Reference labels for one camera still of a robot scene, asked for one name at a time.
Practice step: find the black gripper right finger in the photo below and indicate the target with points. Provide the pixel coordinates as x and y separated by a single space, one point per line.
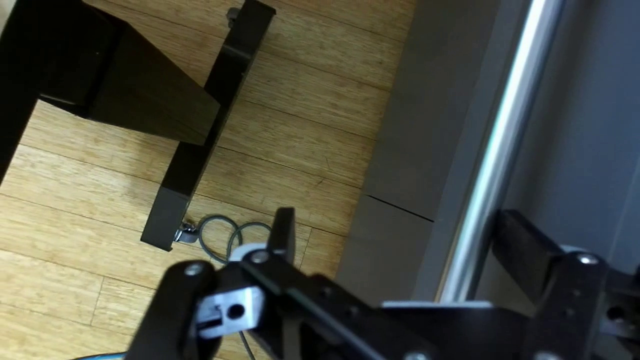
524 252

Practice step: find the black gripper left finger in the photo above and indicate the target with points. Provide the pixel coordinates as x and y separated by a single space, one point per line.
282 234

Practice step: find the dark drawer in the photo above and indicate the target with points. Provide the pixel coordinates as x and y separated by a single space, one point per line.
577 172

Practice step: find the black table leg frame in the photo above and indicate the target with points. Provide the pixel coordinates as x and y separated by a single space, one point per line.
99 66

